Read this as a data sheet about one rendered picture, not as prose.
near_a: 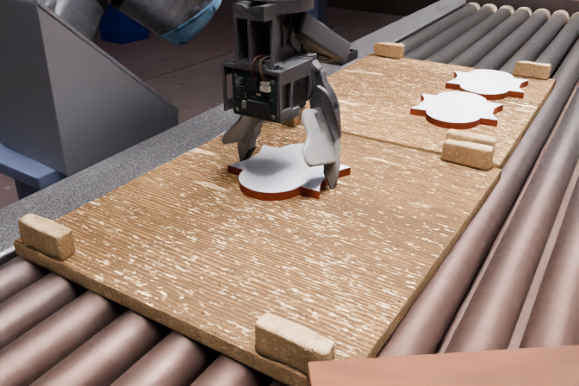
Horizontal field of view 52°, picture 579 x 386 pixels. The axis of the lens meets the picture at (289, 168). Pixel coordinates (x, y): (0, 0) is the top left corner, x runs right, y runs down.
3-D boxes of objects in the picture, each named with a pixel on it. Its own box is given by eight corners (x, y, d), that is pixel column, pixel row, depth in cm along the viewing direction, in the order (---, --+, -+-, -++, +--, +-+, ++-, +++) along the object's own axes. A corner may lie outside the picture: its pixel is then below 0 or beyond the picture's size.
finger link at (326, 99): (310, 150, 65) (277, 77, 63) (318, 145, 66) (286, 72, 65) (345, 139, 62) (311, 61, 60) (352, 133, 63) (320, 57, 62)
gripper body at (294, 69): (221, 116, 62) (215, -3, 57) (268, 94, 68) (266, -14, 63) (283, 131, 58) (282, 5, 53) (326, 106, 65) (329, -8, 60)
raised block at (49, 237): (20, 244, 56) (14, 218, 54) (37, 235, 57) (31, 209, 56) (62, 264, 53) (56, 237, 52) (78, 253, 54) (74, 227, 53)
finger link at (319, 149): (309, 205, 62) (273, 124, 61) (336, 183, 67) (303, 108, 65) (333, 199, 60) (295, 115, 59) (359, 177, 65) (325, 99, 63)
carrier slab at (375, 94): (258, 122, 89) (258, 113, 88) (370, 60, 120) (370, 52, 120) (498, 176, 72) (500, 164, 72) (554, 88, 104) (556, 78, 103)
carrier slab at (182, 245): (15, 254, 57) (11, 240, 56) (260, 124, 88) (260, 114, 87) (339, 411, 40) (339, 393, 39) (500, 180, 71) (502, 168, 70)
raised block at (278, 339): (252, 353, 43) (251, 322, 41) (267, 338, 44) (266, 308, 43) (324, 387, 40) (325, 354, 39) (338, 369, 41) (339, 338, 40)
